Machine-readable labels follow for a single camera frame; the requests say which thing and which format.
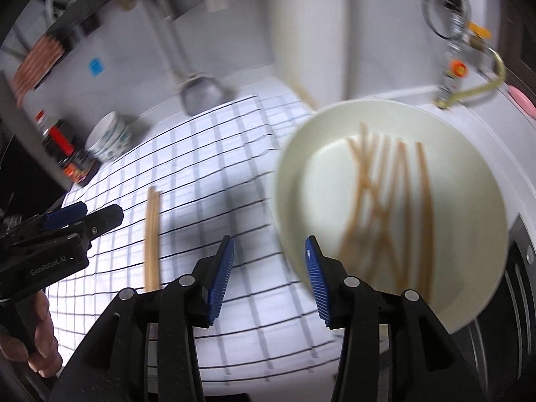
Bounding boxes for striped towel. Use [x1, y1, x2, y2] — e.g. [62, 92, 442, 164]
[12, 36, 65, 105]

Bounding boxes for slim wooden chopstick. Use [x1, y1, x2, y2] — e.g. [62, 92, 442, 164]
[151, 191, 163, 290]
[143, 186, 156, 293]

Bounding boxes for pile of wooden chopsticks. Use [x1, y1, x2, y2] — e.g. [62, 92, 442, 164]
[337, 121, 436, 298]

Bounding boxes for dark window frame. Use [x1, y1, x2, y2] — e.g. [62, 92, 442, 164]
[500, 0, 536, 93]

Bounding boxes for black wall rack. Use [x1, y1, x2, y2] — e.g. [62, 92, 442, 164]
[42, 0, 177, 49]

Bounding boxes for black gas stove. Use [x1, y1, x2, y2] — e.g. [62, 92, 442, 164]
[452, 213, 536, 402]

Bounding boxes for dark appliance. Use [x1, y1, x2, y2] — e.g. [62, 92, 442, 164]
[0, 71, 74, 235]

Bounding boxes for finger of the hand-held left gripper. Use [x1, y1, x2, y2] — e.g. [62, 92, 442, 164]
[12, 202, 88, 236]
[12, 204, 125, 249]

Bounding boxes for metal spatula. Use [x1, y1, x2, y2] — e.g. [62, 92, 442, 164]
[142, 0, 236, 117]

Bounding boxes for yellow gas hose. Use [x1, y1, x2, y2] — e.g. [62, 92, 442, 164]
[435, 48, 507, 107]

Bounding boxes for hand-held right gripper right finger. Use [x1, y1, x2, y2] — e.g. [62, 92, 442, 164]
[304, 235, 480, 402]

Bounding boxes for large white bowl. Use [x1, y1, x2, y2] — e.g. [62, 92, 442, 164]
[272, 98, 509, 336]

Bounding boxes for white cutting board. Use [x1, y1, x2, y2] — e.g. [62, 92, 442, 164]
[268, 0, 356, 110]

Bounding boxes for blue patterned bowl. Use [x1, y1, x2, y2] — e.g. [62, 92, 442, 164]
[100, 134, 132, 163]
[85, 111, 126, 153]
[94, 121, 131, 160]

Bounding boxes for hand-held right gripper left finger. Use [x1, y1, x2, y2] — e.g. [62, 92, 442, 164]
[54, 235, 235, 402]

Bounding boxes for pink plastic object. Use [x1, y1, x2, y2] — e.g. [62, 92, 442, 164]
[505, 84, 536, 118]

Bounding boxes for metal gas pipe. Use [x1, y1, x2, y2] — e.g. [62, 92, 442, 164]
[423, 0, 492, 110]

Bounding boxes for dark sauce bottle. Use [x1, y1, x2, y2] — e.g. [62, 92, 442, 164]
[34, 110, 78, 164]

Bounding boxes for person's left hand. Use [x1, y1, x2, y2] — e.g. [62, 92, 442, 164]
[0, 291, 63, 371]

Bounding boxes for dark sauce jar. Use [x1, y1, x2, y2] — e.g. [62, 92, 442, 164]
[63, 151, 101, 188]

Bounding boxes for white checked cloth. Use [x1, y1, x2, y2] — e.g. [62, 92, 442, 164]
[44, 92, 348, 382]

